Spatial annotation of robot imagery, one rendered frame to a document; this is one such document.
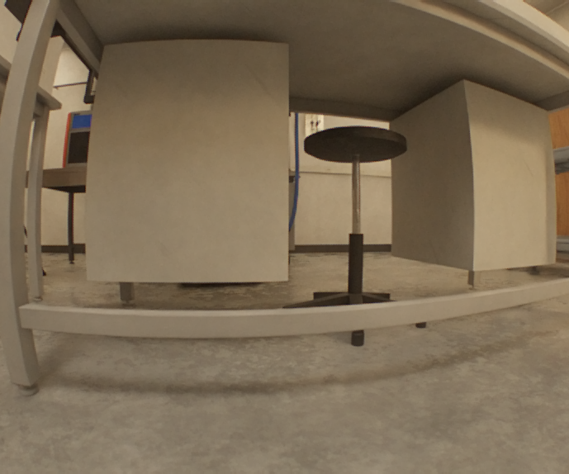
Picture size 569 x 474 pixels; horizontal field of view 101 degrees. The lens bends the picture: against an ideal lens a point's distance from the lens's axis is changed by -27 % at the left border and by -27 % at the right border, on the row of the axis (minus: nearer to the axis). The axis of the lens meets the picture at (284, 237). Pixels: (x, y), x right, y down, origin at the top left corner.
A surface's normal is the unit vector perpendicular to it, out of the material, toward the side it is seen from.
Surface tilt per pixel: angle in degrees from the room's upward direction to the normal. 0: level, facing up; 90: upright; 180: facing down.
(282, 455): 0
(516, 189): 90
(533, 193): 90
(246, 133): 90
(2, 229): 90
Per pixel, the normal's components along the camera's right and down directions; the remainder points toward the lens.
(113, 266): 0.18, 0.04
